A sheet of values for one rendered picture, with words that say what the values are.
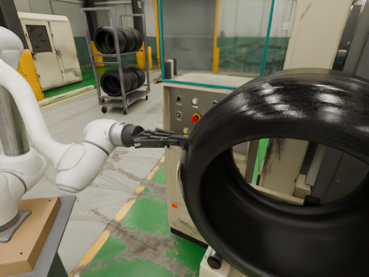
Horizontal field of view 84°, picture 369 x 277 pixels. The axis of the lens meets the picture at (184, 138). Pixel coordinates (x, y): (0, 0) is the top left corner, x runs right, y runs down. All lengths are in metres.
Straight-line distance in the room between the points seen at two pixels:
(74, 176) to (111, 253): 1.25
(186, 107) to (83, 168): 0.72
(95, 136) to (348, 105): 0.69
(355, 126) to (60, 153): 0.74
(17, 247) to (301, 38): 1.30
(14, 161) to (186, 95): 0.91
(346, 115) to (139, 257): 1.68
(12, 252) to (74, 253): 0.88
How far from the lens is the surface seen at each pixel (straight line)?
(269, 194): 0.92
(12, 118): 1.18
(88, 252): 1.98
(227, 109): 0.43
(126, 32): 4.69
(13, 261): 1.15
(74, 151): 0.75
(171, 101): 1.28
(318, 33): 0.75
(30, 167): 1.27
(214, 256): 0.72
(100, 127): 0.79
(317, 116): 0.39
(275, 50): 9.72
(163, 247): 1.87
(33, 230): 1.23
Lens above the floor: 1.52
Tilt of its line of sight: 27 degrees down
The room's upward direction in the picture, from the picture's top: straight up
